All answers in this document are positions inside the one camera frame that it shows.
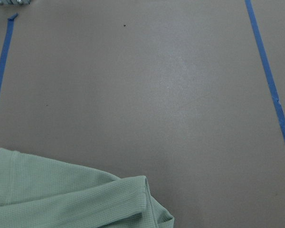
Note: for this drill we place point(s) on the green long-sleeve shirt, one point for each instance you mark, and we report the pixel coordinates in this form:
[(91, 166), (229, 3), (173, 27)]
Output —
[(38, 192)]

